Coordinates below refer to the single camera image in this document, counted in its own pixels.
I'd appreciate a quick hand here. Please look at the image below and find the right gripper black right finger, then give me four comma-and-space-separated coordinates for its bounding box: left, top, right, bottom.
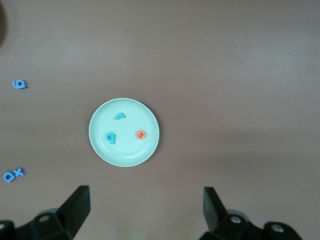
202, 186, 266, 240

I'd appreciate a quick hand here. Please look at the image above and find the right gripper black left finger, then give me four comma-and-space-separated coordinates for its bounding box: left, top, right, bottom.
14, 185, 91, 240

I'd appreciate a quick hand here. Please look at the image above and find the blue foam letter D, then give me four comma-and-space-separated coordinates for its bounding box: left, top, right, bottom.
2, 171, 16, 183

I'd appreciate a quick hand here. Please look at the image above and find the light green round plate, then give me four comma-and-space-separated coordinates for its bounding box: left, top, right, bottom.
88, 97, 160, 168

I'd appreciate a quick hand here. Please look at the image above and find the brown table cover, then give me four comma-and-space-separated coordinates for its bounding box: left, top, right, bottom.
0, 0, 320, 240

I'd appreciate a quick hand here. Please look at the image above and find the blue foam digit 6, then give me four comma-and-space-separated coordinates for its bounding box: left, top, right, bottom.
11, 79, 28, 90

